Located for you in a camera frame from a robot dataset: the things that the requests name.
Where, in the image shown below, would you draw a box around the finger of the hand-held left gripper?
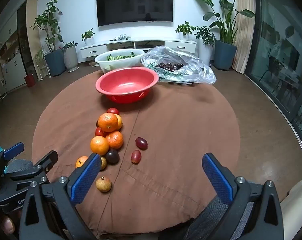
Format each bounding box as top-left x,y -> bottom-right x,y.
32,150 -> 58,183
3,142 -> 25,162

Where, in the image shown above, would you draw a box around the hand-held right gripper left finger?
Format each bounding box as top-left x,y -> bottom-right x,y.
18,152 -> 102,240

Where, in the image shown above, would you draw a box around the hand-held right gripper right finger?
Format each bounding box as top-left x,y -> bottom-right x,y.
201,152 -> 284,240

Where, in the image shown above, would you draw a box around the orange mandarin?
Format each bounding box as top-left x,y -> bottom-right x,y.
105,131 -> 124,150
90,136 -> 110,155
98,113 -> 118,132
75,156 -> 89,168

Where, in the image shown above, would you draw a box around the dark purple plum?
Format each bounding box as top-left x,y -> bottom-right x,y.
105,149 -> 120,165

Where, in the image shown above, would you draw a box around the red grape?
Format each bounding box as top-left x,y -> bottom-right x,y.
135,137 -> 148,150
131,150 -> 142,164

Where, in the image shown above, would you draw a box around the red plastic basin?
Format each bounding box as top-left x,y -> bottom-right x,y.
95,67 -> 159,104

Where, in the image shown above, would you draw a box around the person's left hand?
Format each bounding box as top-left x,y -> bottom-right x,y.
0,214 -> 18,236

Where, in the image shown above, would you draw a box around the brown tablecloth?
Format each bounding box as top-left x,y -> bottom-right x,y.
32,66 -> 241,239

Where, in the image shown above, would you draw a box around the red bin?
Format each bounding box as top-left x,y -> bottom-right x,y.
24,74 -> 36,87

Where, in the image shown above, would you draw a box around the beige sofa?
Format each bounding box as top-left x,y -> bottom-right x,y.
279,176 -> 302,227

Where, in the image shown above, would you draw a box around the tall leafy plant blue pot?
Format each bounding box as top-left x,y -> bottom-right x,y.
33,0 -> 66,77

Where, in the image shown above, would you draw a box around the small plant ribbed pot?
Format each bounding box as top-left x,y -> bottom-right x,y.
63,41 -> 79,72

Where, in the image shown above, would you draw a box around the clear plastic bag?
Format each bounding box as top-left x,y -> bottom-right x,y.
141,46 -> 217,85

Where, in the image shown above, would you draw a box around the green printed plastic bag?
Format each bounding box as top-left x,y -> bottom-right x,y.
147,64 -> 191,82

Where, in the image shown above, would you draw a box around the white plastic basin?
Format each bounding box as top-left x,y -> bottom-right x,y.
95,48 -> 145,74

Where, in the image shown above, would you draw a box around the white television cabinet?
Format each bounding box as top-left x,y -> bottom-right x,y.
80,39 -> 197,58

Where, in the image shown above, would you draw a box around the pile of dark cherries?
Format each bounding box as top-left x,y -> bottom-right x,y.
154,61 -> 184,72

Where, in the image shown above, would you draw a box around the bird-of-paradise plant blue pot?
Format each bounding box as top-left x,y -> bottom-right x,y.
191,0 -> 256,71

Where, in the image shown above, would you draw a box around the small plant white pot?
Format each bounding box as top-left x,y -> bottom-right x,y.
175,21 -> 195,41
81,28 -> 96,47

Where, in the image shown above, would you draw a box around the green leafy vegetables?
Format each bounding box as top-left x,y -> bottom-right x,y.
106,52 -> 138,61

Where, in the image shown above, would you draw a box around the bushy plant tall white pot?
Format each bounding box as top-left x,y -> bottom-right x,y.
194,26 -> 216,64

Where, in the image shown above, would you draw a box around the glass sliding door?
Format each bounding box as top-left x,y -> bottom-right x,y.
244,0 -> 302,130

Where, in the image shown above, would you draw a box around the beige curtain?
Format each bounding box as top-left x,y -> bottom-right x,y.
232,0 -> 256,74

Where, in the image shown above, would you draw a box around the white wall cabinet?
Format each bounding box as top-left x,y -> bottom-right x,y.
0,12 -> 28,97

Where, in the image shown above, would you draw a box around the spider plant on wire stand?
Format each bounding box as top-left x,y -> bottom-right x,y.
33,45 -> 51,80

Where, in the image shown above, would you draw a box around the tangle of cables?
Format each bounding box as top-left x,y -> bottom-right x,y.
110,34 -> 133,42

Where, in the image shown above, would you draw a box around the black wall television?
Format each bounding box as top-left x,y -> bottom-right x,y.
96,0 -> 174,27

